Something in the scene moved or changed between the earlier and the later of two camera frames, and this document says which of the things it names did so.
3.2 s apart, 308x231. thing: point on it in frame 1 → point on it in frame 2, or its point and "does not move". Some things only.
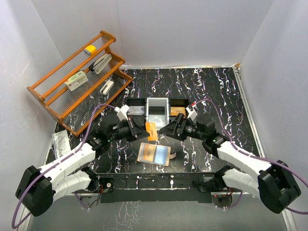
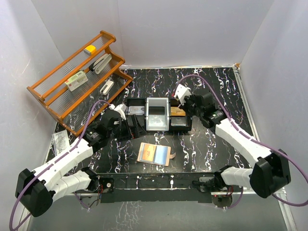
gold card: [148, 152] does not move
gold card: [175, 110] does not move
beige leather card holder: [155, 154] does not move
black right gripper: [173, 128] → [191, 97]
